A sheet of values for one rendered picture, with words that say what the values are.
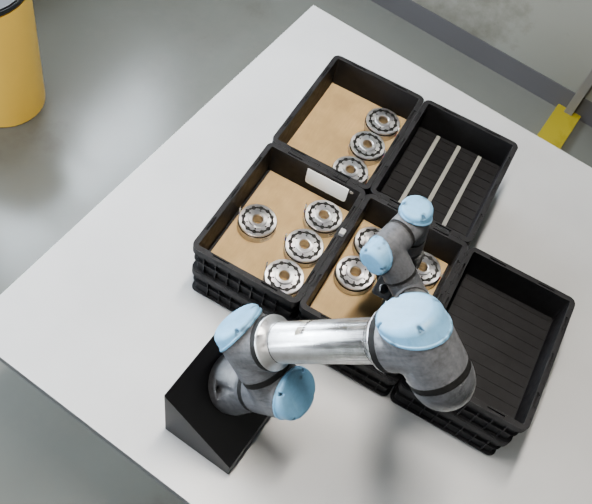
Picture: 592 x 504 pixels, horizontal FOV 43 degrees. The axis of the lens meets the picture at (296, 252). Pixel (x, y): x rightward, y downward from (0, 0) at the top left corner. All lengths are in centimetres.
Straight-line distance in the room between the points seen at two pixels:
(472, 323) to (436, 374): 72
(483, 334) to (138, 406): 89
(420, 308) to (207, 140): 122
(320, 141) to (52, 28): 180
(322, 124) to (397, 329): 111
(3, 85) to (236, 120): 108
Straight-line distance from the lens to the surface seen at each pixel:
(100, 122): 329
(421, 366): 128
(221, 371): 171
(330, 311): 191
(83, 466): 261
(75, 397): 194
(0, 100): 318
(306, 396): 162
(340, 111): 229
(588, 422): 218
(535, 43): 369
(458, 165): 227
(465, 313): 201
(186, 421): 172
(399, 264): 164
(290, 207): 205
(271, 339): 148
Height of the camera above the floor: 251
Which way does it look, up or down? 58 degrees down
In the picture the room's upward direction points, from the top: 15 degrees clockwise
